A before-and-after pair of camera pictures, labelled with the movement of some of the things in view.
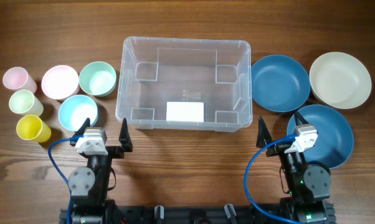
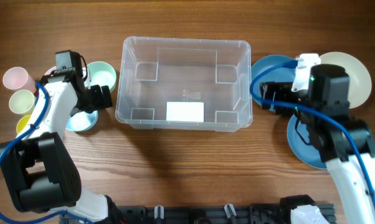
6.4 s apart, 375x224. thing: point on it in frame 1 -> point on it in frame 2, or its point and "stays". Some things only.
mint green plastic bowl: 98,78 stays
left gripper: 126,144 -> 99,103
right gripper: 265,137 -> 283,89
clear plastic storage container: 156,70 stays
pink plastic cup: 17,78 stays
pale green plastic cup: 23,101 stays
